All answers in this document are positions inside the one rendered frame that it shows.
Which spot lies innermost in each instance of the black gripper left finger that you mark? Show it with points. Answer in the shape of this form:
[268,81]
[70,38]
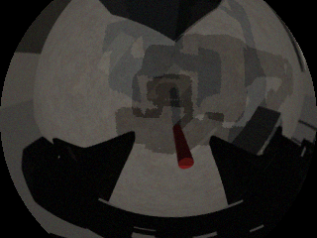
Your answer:
[101,164]

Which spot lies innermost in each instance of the dark red peg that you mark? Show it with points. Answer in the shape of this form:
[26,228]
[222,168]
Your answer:
[183,152]

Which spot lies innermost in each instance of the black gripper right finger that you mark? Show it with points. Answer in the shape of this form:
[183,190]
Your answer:
[239,169]

